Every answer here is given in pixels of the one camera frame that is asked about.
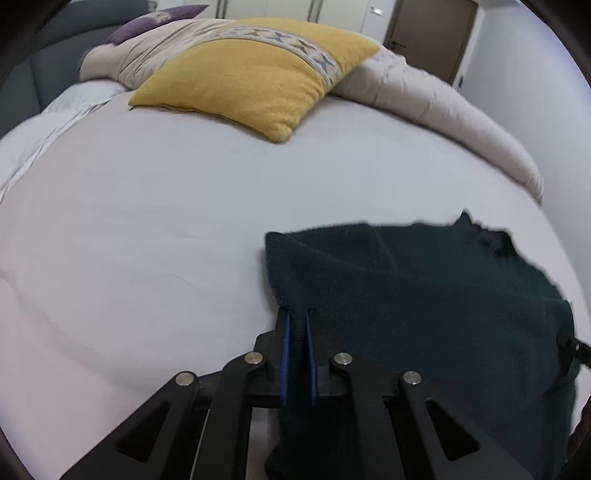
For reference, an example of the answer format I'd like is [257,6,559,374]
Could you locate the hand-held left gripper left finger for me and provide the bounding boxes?
[59,306,291,480]

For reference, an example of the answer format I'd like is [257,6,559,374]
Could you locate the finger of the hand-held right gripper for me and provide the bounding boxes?
[555,329,591,370]

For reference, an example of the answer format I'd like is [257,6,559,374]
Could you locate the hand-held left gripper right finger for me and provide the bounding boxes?
[306,308,537,480]

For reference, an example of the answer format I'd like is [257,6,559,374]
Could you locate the dark green cloth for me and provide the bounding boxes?
[264,210,578,480]

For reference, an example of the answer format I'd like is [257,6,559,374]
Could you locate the bed with white sheet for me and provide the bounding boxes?
[0,80,580,480]

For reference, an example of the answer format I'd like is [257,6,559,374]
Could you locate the yellow patterned pillow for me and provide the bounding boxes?
[128,17,381,144]

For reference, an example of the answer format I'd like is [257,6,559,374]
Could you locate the beige duvet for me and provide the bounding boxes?
[78,17,544,204]

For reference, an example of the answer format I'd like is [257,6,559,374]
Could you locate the brown door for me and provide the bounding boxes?
[383,0,478,86]

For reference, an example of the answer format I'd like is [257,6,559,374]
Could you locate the white wardrobe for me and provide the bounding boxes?
[215,0,398,44]

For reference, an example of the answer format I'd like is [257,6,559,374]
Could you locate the purple pillow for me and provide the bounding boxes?
[107,4,211,46]

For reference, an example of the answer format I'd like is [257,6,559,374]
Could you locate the grey upholstered headboard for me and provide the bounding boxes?
[0,0,151,139]

